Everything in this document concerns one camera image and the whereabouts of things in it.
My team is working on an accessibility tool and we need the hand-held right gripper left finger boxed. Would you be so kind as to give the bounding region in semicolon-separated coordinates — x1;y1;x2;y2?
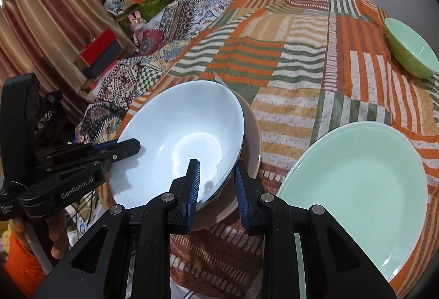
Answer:
32;159;201;299

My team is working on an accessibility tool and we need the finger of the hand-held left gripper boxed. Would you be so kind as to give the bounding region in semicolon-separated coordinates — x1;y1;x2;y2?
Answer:
88;138;141;164

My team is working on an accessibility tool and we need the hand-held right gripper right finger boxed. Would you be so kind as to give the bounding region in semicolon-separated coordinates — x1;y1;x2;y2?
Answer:
234;160;396;299

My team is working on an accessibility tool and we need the white bowl with dark spots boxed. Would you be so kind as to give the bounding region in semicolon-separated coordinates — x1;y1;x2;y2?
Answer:
109;80;245;212

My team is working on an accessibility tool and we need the pink bowl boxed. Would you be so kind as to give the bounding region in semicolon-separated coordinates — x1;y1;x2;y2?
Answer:
192;93;262;233

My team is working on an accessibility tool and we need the mint green plate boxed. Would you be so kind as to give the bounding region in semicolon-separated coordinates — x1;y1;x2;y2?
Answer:
276;121;429;299

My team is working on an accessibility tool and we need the person's left hand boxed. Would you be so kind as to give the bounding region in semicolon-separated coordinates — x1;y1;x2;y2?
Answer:
47;208;71;260

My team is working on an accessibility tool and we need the dark blue box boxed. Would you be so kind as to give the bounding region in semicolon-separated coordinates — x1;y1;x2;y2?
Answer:
82;42;123;78

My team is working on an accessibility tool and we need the red box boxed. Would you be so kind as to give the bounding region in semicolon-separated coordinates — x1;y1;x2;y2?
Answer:
74;28;115;68

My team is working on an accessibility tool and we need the striped brown curtain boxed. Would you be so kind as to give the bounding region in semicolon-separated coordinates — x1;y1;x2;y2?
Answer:
0;0;138;108

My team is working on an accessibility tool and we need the multicoloured patterned quilt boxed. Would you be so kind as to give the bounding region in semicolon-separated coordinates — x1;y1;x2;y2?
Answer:
79;0;234;156

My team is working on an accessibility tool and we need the pink rabbit toy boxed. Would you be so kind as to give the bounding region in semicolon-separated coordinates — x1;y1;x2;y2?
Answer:
128;10;146;44

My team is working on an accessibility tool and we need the orange cloth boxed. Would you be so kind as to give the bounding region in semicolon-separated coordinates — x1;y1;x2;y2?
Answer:
5;230;47;289

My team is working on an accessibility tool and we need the green box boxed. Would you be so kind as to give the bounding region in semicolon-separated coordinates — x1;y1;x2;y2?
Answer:
117;0;170;30

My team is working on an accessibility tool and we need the orange striped patchwork blanket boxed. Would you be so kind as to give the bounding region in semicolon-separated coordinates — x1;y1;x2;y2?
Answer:
123;0;439;299

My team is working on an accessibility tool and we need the mint green bowl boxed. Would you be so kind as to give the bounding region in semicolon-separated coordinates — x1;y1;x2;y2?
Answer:
384;18;439;79

